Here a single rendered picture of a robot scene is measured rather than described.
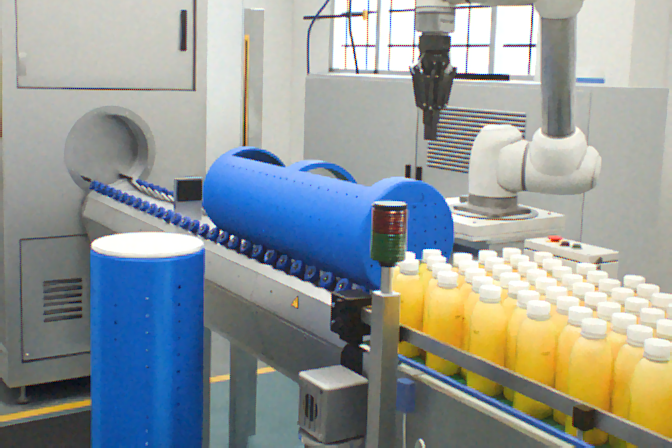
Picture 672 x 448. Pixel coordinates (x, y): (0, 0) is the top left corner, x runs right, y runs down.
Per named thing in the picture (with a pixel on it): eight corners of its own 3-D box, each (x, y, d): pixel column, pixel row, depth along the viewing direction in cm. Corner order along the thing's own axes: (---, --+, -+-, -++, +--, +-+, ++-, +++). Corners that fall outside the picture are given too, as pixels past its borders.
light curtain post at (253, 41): (249, 429, 373) (257, 9, 349) (256, 434, 368) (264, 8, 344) (236, 432, 370) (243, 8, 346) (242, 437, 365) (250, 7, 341)
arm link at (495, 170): (475, 187, 297) (479, 120, 294) (530, 193, 290) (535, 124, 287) (461, 194, 283) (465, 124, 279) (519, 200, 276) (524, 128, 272)
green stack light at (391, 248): (391, 253, 164) (393, 227, 163) (413, 260, 158) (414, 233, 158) (362, 256, 160) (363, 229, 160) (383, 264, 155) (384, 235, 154)
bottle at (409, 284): (398, 346, 195) (401, 262, 193) (427, 352, 192) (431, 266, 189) (382, 355, 189) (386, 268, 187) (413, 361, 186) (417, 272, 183)
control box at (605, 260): (551, 276, 222) (554, 235, 221) (616, 295, 205) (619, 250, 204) (521, 280, 217) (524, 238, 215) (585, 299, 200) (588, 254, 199)
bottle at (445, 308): (417, 369, 181) (422, 278, 178) (444, 363, 185) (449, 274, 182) (440, 379, 175) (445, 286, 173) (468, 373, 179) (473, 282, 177)
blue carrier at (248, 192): (283, 229, 297) (281, 143, 292) (455, 288, 224) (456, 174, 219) (203, 241, 282) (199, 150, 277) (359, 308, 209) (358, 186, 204)
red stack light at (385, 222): (393, 226, 163) (393, 205, 162) (414, 232, 158) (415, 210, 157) (363, 229, 160) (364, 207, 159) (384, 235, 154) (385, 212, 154)
